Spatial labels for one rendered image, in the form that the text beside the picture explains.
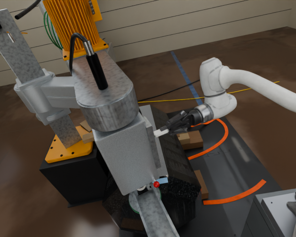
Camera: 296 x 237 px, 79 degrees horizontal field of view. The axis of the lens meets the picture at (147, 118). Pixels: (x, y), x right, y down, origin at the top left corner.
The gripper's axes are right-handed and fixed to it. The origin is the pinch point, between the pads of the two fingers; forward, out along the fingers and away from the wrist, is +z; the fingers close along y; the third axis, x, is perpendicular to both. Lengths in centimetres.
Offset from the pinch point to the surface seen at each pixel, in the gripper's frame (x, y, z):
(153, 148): -3.9, 4.0, 6.1
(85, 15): 65, -47, 9
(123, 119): -5.7, -18.7, 15.1
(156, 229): -22.8, 34.4, 18.6
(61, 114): 103, 27, 58
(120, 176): -2.9, 13.6, 24.7
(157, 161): -3.9, 14.1, 5.8
